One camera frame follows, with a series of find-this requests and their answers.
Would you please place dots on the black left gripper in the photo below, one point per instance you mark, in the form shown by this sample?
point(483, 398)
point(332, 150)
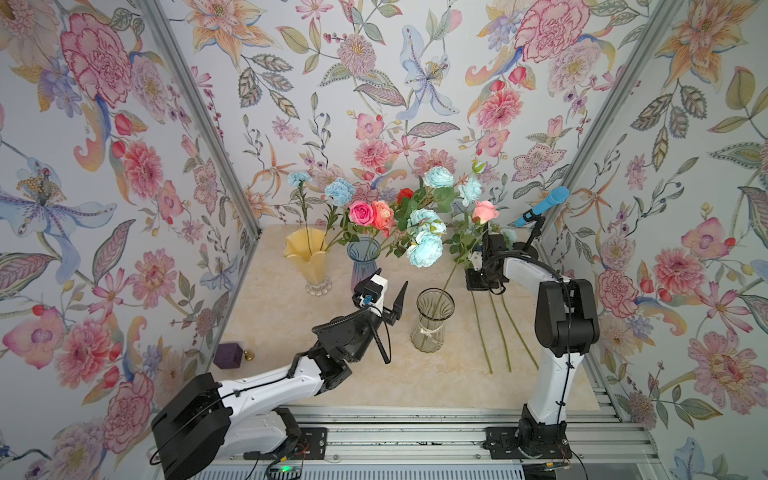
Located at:
point(383, 310)

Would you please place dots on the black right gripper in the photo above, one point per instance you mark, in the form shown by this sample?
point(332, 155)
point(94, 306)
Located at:
point(480, 278)

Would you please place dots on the clear glass vase with twine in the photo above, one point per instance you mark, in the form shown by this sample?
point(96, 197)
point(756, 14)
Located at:
point(435, 307)

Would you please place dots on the purple blue glass vase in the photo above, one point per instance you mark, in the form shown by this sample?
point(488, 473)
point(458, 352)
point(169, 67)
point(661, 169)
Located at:
point(364, 254)

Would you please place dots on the coral red rose stem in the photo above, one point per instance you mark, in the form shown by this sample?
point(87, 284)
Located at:
point(383, 219)

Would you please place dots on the magenta pink rose stem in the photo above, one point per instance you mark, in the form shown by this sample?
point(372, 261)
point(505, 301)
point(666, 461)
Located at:
point(360, 213)

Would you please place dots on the small red rose stem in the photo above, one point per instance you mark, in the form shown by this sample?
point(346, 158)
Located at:
point(405, 193)

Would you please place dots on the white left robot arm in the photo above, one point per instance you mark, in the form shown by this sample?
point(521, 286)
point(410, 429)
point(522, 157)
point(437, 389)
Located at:
point(208, 419)

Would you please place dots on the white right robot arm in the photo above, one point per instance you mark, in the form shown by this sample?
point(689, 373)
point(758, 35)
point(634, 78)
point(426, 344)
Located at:
point(566, 327)

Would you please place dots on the yellow fluted glass vase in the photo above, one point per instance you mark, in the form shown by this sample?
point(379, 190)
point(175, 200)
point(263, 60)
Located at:
point(306, 249)

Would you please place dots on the light pink rose stem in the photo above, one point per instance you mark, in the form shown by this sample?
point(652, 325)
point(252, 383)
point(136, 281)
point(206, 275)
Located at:
point(465, 241)

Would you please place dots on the blue microphone on black stand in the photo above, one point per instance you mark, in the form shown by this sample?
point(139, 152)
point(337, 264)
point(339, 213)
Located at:
point(536, 216)

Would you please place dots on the blue carnation stem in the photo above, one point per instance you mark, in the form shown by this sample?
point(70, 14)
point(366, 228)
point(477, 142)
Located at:
point(336, 199)

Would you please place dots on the small purple box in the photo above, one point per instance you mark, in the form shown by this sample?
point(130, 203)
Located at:
point(231, 355)

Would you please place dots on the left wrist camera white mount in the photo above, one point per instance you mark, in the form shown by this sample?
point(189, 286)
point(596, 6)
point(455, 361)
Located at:
point(370, 290)

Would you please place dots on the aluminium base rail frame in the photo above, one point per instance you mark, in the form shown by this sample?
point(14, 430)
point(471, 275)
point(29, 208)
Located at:
point(602, 443)

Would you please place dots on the aluminium corner frame post right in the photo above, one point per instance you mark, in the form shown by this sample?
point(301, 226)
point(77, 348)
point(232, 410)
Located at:
point(607, 173)

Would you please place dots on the aluminium corner frame post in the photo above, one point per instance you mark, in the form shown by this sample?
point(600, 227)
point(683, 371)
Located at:
point(607, 173)
point(162, 33)

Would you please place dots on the aluminium corner frame post left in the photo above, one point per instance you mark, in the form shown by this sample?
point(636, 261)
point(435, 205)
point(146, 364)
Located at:
point(162, 33)

